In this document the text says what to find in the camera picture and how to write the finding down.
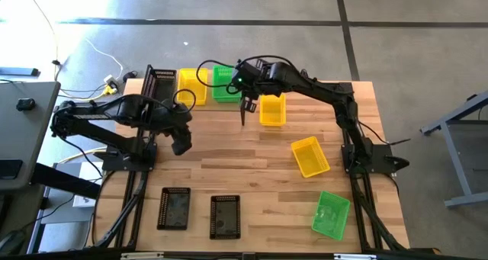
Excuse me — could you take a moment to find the black plastic basket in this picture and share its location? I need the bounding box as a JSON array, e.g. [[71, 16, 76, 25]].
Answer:
[[156, 187, 191, 231], [143, 67, 178, 104], [209, 194, 242, 241]]

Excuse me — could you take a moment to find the dark flat bar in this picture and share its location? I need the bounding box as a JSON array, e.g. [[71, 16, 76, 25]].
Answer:
[[0, 66, 41, 77]]

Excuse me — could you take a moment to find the grey desk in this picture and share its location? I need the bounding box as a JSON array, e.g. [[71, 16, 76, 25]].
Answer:
[[0, 80, 62, 192]]

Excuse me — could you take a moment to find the black aluminium rig frame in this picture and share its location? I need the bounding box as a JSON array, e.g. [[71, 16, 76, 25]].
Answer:
[[0, 79, 488, 260]]

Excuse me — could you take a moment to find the yellow plastic basket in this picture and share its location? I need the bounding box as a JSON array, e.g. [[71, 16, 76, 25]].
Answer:
[[291, 136, 332, 179], [258, 93, 287, 127], [176, 68, 209, 107]]

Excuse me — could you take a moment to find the black phone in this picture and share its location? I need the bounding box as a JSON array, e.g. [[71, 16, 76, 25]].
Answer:
[[0, 159, 24, 181]]

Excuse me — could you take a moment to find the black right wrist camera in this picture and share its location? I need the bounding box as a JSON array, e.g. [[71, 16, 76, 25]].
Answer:
[[232, 59, 265, 93]]

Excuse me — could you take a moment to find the black desk beam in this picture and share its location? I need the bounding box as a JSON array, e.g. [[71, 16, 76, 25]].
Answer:
[[30, 162, 102, 201]]

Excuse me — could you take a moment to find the thin pale cable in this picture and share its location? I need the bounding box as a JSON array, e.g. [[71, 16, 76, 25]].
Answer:
[[21, 0, 60, 63]]

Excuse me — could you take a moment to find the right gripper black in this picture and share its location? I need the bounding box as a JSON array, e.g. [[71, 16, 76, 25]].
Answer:
[[240, 80, 274, 114]]

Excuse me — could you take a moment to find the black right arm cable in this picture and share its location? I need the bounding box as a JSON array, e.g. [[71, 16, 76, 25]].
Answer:
[[195, 55, 294, 95]]

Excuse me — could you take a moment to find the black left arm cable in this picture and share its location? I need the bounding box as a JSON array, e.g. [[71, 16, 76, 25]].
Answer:
[[172, 88, 197, 114]]

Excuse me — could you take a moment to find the yellow cable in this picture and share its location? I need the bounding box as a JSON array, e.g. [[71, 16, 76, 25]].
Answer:
[[56, 85, 117, 101]]

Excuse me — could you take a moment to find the white box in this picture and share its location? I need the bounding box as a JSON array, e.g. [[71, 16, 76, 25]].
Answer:
[[72, 160, 104, 210]]

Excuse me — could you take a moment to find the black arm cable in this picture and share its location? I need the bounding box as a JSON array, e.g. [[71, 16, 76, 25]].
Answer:
[[172, 88, 197, 114], [195, 55, 294, 95]]

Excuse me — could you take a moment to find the cream cable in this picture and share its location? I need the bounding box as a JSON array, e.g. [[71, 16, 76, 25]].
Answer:
[[56, 147, 108, 165]]

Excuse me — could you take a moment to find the black computer mouse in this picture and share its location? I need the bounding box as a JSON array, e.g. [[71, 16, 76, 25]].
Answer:
[[14, 98, 37, 112]]

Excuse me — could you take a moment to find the grey metal table frame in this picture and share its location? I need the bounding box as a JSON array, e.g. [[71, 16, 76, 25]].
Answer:
[[419, 90, 488, 210]]

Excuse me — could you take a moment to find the white cable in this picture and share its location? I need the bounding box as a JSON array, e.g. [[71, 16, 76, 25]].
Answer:
[[82, 37, 125, 80]]

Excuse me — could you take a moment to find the green plastic basket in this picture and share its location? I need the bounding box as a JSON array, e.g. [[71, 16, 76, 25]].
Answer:
[[310, 190, 352, 242], [211, 64, 243, 104]]

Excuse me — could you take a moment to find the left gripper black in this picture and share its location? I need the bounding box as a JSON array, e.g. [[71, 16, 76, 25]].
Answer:
[[163, 113, 194, 156]]

